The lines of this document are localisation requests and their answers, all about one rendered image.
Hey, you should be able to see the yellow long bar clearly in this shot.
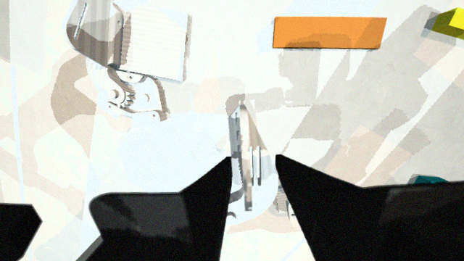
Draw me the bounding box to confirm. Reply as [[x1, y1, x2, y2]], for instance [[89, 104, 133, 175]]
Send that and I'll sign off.
[[431, 7, 464, 40]]

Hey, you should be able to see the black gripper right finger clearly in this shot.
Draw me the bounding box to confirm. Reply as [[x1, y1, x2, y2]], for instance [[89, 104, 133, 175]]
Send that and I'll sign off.
[[275, 154, 464, 261]]

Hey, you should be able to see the orange flat bar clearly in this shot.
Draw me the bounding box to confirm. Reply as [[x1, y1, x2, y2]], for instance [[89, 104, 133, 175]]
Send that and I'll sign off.
[[273, 16, 387, 50]]

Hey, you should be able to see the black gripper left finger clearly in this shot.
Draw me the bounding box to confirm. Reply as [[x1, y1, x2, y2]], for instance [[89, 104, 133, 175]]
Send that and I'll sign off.
[[88, 156, 233, 261]]

